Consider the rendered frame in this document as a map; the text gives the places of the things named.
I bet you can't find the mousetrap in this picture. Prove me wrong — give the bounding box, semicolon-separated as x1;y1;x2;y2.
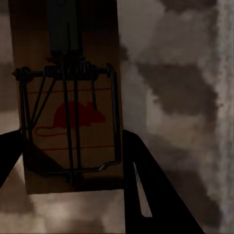
8;0;124;195

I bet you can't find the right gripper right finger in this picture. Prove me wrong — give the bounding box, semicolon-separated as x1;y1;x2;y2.
122;130;204;234

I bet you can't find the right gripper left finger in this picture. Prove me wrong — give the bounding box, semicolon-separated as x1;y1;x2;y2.
0;130;22;188

